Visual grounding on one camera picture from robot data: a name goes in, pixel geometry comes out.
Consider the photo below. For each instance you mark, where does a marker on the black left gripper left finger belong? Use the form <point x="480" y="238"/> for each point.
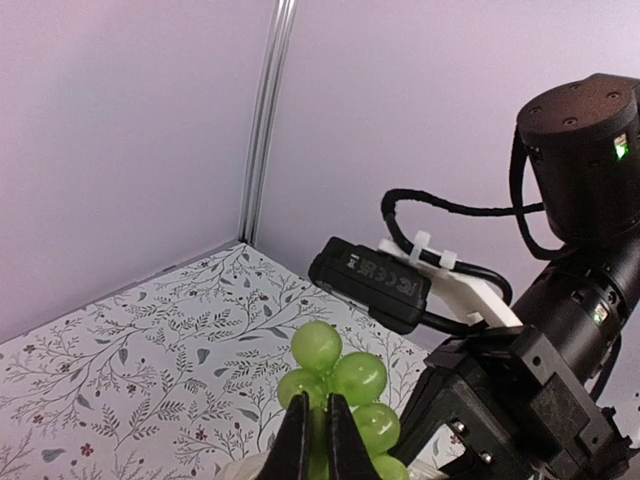
<point x="289" y="457"/>

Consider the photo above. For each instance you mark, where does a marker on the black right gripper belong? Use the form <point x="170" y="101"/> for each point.
<point x="524" y="399"/>

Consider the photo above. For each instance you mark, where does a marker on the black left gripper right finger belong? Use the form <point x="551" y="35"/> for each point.
<point x="347" y="456"/>

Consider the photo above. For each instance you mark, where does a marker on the clear polka dot zip bag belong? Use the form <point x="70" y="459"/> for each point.
<point x="249" y="467"/>

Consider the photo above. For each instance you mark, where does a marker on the green toy grapes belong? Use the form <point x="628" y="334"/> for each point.
<point x="359" y="377"/>

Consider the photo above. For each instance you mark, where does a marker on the floral white table mat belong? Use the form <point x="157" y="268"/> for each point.
<point x="173" y="378"/>

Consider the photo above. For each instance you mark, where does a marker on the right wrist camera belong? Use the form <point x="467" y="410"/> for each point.
<point x="400" y="291"/>

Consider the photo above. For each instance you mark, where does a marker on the right aluminium frame post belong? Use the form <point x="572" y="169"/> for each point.
<point x="263" y="119"/>

